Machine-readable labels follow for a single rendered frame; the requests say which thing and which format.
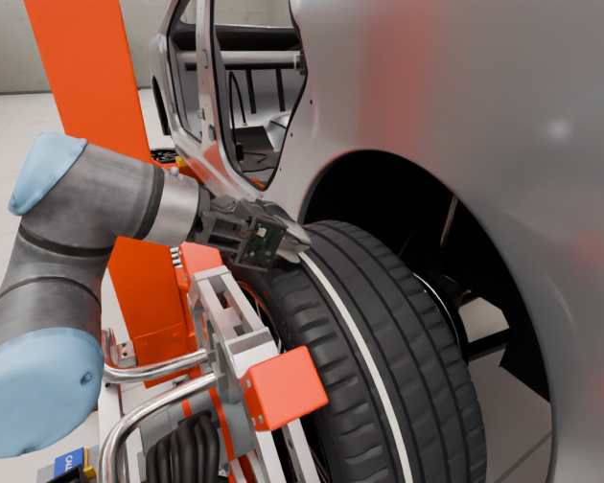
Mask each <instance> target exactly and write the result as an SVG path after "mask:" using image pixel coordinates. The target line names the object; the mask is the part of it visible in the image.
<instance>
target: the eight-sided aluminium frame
mask: <svg viewBox="0 0 604 483"><path fill-rule="evenodd" d="M191 281H192V282H191V285H190V289H189V293H187V303H188V308H189V311H190V314H191V316H192V322H193V327H194V332H195V337H196V342H197V349H201V348H203V344H202V341H203V340H205V335H204V330H203V325H202V319H201V315H202V313H203V312H205V311H206V312H207V315H208V317H209V319H210V322H211V324H212V326H213V329H214V331H215V333H216V334H217V336H218V339H219V341H220V343H221V346H222V348H223V352H224V355H225V358H226V360H227V363H228V366H229V369H230V372H231V374H232V377H233V380H234V382H235V384H236V387H238V390H239V394H240V397H241V401H242V404H243V407H244V413H245V416H246V419H247V422H248V426H249V429H250V432H251V436H252V439H253V442H254V446H255V448H256V452H257V455H258V458H259V461H258V459H257V456H256V454H255V451H254V450H252V451H250V452H248V453H246V454H245V456H246V459H247V461H248V464H249V467H250V469H251V471H252V474H253V477H254V479H255V482H256V483H286V480H285V476H284V474H283V471H282V468H281V464H280V461H279V458H278V455H277V451H276V448H275V446H274V443H273V439H272V436H271V433H270V431H267V432H260V433H258V432H256V430H255V427H254V425H253V424H252V423H251V416H250V413H249V410H248V407H247V404H246V401H245V398H244V393H242V390H241V385H240V379H241V377H242V376H243V374H244V373H245V372H246V371H247V369H248V368H249V367H250V366H252V365H255V364H257V363H260V362H262V361H265V360H267V359H270V358H272V357H276V356H279V355H280V353H279V350H278V348H277V346H276V344H275V342H274V339H273V337H272V335H271V333H270V331H269V328H268V327H265V326H264V324H263V323H262V321H261V320H260V318H259V317H258V315H257V313H256V312H255V310H254V309H253V308H252V307H251V305H250V304H249V302H248V301H247V299H246V297H245V296H244V294H243V292H242V291H241V289H240V288H239V286H238V285H237V283H236V282H235V280H234V278H233V277H232V272H231V271H230V270H228V269H227V268H226V266H225V265H223V266H219V267H215V268H211V269H207V270H204V271H201V272H197V273H194V274H193V276H191ZM223 295H224V297H225V298H226V300H227V302H228V304H229V306H230V307H233V309H234V311H235V312H236V313H237V315H238V317H239V318H240V320H241V322H242V324H243V329H244V332H245V334H244V335H241V336H237V334H236V332H235V330H234V329H233V327H232V325H231V323H230V321H229V319H228V317H227V315H226V313H225V312H224V310H223V308H222V306H221V303H220V299H221V298H222V296H223ZM200 369H201V374H202V375H203V374H206V373H208V372H211V371H213V370H212V368H210V367H209V364H208V362H205V363H202V364H200ZM281 427H282V431H283V434H284V437H285V440H286V443H287V446H288V450H289V453H290V458H291V461H292V464H293V467H294V470H295V473H296V476H297V479H298V482H296V483H320V480H319V477H318V474H317V471H316V468H315V465H314V460H313V458H312V455H311V452H310V449H309V445H308V442H307V439H306V436H305V433H304V430H303V427H302V425H301V422H300V419H299V418H298V419H296V420H294V421H292V422H290V423H288V424H286V425H283V426H281ZM259 462H260V463H259ZM229 465H230V468H231V471H232V473H233V476H234V479H235V482H236V483H246V481H245V478H244V474H243V471H242V469H241V466H240V463H239V461H238V458H236V459H234V460H233V461H231V462H229ZM260 465H261V466H260Z"/></svg>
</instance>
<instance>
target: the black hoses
mask: <svg viewBox="0 0 604 483"><path fill-rule="evenodd" d="M177 424H178V428H176V429H174V430H173V431H171V432H170V433H168V434H167V435H165V436H164V437H162V438H161V439H159V440H158V441H157V442H155V443H154V444H153V445H152V446H151V448H150V449H149V450H148V453H147V457H146V481H147V483H218V477H219V465H220V451H221V446H220V437H219V434H218V431H217V428H219V427H221V422H220V418H219V415H218V412H217V410H216V407H215V406H212V407H210V408H207V409H205V410H203V411H200V412H199V413H197V414H194V415H192V416H190V417H187V418H185V419H183V420H180V421H178V422H177ZM170 448H171V452H170ZM171 453H172V466H173V480H172V469H171Z"/></svg>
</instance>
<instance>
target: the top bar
mask: <svg viewBox="0 0 604 483"><path fill-rule="evenodd" d="M110 330H111V333H112V338H113V346H112V347H110V354H111V359H112V361H113V363H114V364H115V365H117V366H119V364H118V355H117V345H116V338H115V335H114V332H113V330H112V329H110ZM98 407H99V437H100V451H101V448H102V445H103V443H104V441H105V438H106V436H107V434H108V433H109V431H110V430H111V429H112V428H113V427H114V426H115V425H116V424H117V423H118V422H119V421H120V420H121V419H122V418H123V417H124V412H123V403H122V393H121V384H119V383H112V382H109V381H107V380H105V379H102V389H101V394H100V397H99V399H98ZM120 477H121V483H130V478H129V468H128V451H127V441H126V442H125V443H124V446H123V448H122V452H121V456H120Z"/></svg>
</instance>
